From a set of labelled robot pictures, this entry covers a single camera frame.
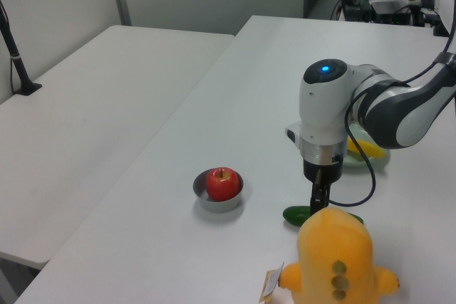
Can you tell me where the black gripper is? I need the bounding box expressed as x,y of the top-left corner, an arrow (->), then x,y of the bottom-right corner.
303,156 -> 344,218

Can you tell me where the green cucumber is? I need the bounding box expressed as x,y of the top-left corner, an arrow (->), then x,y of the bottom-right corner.
283,205 -> 365,229

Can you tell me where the small round metal bowl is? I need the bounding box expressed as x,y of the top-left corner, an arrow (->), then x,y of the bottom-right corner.
192,168 -> 245,214

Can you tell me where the orange plush toy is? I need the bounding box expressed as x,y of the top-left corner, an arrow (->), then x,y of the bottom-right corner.
279,206 -> 402,304

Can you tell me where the pale green round plate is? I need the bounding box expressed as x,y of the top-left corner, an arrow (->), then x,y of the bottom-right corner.
341,122 -> 392,173

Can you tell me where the yellow banana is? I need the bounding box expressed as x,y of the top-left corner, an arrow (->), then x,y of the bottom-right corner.
346,138 -> 386,159

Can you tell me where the white paper toy tag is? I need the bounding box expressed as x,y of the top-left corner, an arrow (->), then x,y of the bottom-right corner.
258,262 -> 286,303

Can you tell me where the red apple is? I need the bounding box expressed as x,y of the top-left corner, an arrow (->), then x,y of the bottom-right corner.
205,167 -> 239,201

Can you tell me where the black electronics box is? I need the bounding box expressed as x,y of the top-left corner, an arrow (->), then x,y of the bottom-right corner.
341,0 -> 373,22

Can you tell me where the black flat control box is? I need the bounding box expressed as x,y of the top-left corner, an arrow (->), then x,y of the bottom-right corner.
370,0 -> 418,27

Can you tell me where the white side table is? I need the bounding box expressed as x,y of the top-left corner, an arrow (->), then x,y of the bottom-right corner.
0,25 -> 236,271

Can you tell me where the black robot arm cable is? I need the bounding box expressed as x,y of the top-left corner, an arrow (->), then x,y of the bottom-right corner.
329,15 -> 456,209

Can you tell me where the black camera pole stand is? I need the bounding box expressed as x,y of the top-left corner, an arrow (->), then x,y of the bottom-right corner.
0,0 -> 43,97

